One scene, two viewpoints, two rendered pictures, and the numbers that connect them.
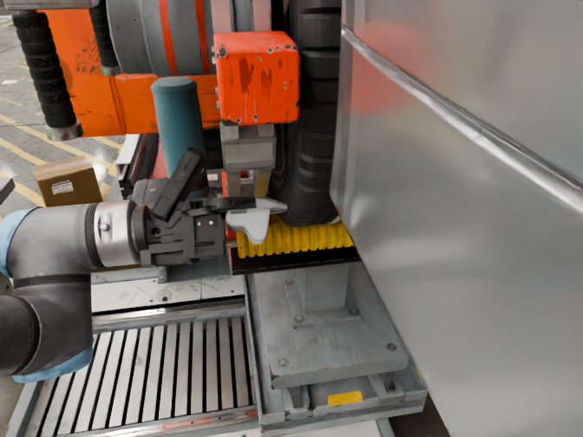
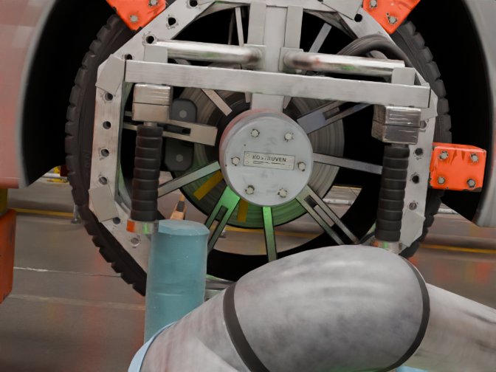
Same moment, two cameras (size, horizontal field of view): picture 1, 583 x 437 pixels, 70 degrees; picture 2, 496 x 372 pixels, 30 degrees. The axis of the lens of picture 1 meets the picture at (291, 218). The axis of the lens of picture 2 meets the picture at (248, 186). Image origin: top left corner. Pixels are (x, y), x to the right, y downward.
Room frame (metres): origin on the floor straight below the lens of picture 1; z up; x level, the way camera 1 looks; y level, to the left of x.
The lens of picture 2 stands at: (0.57, 1.59, 1.00)
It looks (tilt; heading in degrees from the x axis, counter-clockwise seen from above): 8 degrees down; 277
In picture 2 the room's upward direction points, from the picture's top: 5 degrees clockwise
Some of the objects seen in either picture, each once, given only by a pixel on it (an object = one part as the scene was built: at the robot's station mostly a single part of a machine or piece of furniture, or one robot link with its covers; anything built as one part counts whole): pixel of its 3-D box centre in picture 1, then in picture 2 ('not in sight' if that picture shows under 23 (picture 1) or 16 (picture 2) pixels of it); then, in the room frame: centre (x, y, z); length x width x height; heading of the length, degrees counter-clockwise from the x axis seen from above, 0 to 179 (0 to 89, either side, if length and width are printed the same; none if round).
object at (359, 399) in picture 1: (318, 326); not in sight; (0.76, -0.07, 0.13); 0.50 x 0.36 x 0.10; 10
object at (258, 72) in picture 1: (254, 76); (452, 166); (0.42, 0.04, 0.85); 0.09 x 0.08 x 0.07; 10
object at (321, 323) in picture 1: (321, 270); not in sight; (0.76, -0.07, 0.32); 0.40 x 0.30 x 0.28; 10
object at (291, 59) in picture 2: not in sight; (345, 43); (0.61, 0.20, 1.03); 0.19 x 0.18 x 0.11; 100
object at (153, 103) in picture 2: not in sight; (153, 101); (0.86, 0.33, 0.93); 0.09 x 0.05 x 0.05; 100
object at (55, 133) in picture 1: (47, 75); (391, 195); (0.52, 0.30, 0.83); 0.04 x 0.04 x 0.16
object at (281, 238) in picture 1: (304, 235); not in sight; (0.63, -0.02, 0.51); 0.29 x 0.06 x 0.06; 100
